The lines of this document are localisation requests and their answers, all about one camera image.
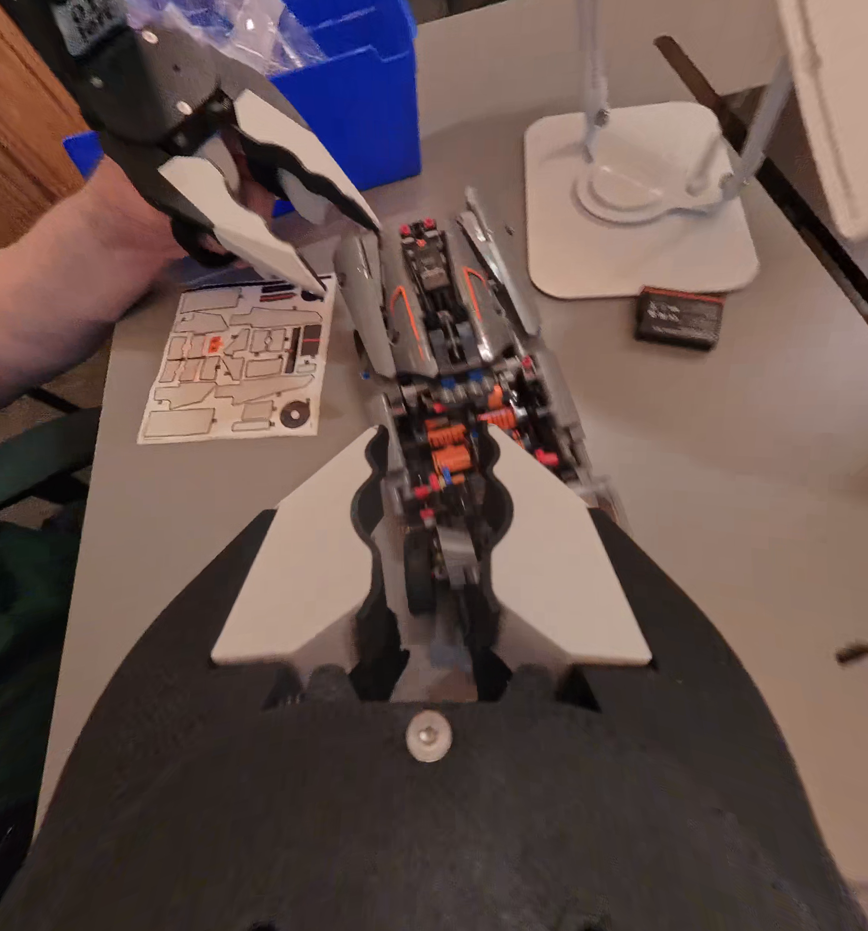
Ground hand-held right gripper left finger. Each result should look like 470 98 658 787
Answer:
210 424 410 703

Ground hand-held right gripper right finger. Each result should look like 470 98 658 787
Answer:
469 424 654 703

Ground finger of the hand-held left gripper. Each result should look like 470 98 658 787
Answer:
232 89 381 234
158 155 331 297

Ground grey lego car model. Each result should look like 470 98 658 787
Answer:
332 188 627 670

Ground person's left forearm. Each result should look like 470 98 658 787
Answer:
0 193 126 421

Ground lego instruction booklet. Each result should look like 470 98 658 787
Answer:
775 0 868 244

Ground person's left hand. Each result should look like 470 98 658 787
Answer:
78 163 293 314

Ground blue plastic bin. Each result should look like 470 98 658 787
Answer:
63 0 422 219

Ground clear plastic bags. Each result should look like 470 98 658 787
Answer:
125 0 333 74

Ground paper parts template sheet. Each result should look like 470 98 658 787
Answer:
137 273 336 445

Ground wooden cabinet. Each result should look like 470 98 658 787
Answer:
0 0 89 256

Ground black battery pack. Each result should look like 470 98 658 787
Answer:
633 286 727 352

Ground person's dark green clothing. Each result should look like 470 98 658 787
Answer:
0 509 86 826

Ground white book stand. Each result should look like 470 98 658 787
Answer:
524 0 798 301

